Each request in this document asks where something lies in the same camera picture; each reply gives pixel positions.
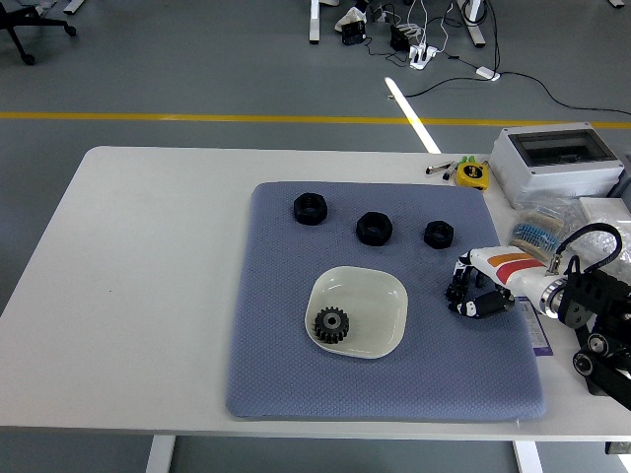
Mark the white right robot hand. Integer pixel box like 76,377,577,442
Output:
446,244,561,319

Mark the large black gear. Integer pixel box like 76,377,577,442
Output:
314,305,352,345

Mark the small black hex nut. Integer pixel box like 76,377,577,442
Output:
423,220,456,250

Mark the flat white box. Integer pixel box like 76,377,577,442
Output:
577,195,631,223

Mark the large black hex nut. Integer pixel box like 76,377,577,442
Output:
356,211,394,246
292,192,328,226

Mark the black device box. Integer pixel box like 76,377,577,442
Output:
339,22,367,46

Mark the clear bag of resistor strips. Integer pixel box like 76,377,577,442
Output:
507,196,588,260

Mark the purple and white card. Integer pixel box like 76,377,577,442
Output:
515,298,556,357

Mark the clear bag of small parts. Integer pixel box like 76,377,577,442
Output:
566,216,631,270

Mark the yellow tape measure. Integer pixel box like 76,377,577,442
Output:
454,161,490,191

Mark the white square dish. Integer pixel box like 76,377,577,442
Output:
304,265,409,361

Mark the white table leg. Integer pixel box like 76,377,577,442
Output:
145,436,176,473
512,439,543,473

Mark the white power strip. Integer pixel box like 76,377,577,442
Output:
408,43,440,70

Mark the blue-grey textured mat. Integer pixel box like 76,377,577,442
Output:
225,180,547,421

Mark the black charger block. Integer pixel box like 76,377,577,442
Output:
388,24,411,51

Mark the white crumpled cloth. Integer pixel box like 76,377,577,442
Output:
334,7,367,30

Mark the black office chair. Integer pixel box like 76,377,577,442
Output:
0,0,78,67

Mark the grey electrical enclosure box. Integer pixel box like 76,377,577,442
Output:
488,122,627,211

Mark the black floor cable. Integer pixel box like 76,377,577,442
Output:
388,71,631,118

